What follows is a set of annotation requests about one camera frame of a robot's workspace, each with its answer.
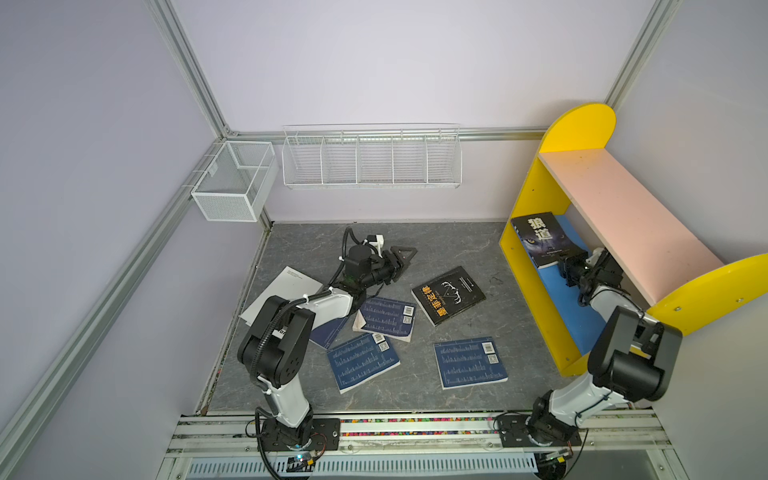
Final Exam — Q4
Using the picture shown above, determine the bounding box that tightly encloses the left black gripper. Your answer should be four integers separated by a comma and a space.
361, 246, 417, 290

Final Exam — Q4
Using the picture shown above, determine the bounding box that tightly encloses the black wolf-eyes book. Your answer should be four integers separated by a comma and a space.
510, 212, 587, 269

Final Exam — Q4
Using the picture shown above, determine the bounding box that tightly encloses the black book orange title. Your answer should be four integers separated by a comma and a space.
411, 266, 486, 327

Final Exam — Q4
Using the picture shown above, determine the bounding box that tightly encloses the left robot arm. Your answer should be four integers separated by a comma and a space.
237, 227, 418, 450

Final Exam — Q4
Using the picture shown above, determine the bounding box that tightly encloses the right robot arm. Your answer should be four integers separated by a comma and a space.
527, 249, 683, 446

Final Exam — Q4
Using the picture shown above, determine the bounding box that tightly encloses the dark blue thin book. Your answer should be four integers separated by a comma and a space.
310, 316, 349, 350

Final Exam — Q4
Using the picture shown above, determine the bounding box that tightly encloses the yellow pink blue shelf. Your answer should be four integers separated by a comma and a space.
498, 102, 768, 378

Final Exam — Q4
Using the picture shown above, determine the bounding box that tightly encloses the white paper file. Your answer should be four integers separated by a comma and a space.
238, 266, 325, 329

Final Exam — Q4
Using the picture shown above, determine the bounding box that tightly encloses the white mesh basket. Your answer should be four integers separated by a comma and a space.
192, 141, 279, 223

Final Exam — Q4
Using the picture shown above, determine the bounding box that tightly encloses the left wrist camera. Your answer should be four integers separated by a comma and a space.
364, 234, 384, 257

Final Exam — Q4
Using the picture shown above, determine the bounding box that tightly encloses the white wire wall rack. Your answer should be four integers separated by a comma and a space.
282, 123, 463, 189

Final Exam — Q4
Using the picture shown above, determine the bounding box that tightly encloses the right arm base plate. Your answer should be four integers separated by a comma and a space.
493, 412, 582, 448

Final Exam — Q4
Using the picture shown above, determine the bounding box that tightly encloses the aluminium front rail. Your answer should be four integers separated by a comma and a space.
156, 409, 688, 479

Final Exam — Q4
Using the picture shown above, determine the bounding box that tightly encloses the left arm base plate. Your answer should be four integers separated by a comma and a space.
259, 417, 341, 452

